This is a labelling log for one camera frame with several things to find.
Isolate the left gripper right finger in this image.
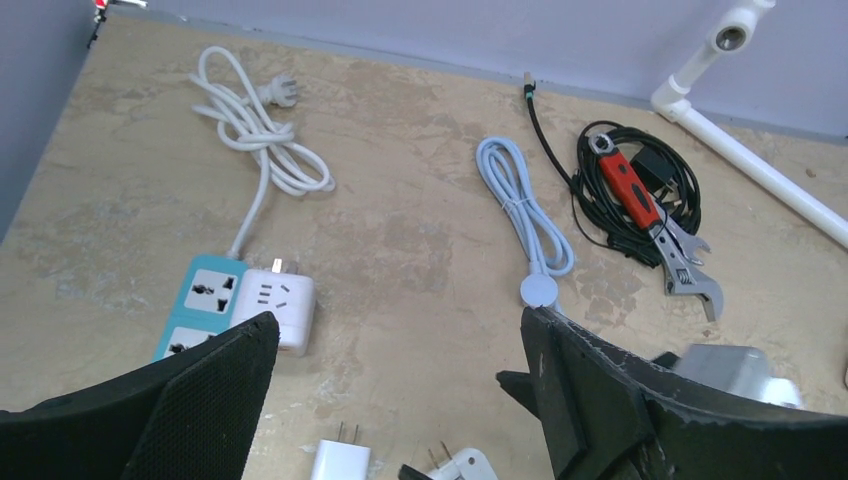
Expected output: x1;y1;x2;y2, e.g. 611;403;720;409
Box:
521;308;847;479

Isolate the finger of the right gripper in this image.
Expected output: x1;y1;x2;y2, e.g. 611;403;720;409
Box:
397;464;433;480
495;370;539;419

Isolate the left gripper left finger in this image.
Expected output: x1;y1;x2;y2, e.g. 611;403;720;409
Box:
1;313;279;479

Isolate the white grey adapter block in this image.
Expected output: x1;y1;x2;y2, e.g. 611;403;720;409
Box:
426;442;498;480

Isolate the white charger plug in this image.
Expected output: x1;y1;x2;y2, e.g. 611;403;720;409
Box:
310;422;371;480

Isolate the teal power strip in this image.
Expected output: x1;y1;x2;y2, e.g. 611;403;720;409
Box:
152;254;248;362

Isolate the light blue cord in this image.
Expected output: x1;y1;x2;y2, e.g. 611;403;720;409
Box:
475;136;576;313

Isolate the white plug adapter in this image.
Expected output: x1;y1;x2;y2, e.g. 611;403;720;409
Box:
230;259;317;357

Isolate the white power strip cord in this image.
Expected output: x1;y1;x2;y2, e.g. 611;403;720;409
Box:
188;44;338;261

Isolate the red adjustable wrench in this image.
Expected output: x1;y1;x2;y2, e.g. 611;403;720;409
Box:
589;133;724;322

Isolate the coiled black cable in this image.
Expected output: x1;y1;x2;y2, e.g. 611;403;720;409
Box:
521;71;704;269

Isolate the white pvc pipe frame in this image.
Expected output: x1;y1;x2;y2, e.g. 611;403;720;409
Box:
650;1;847;247

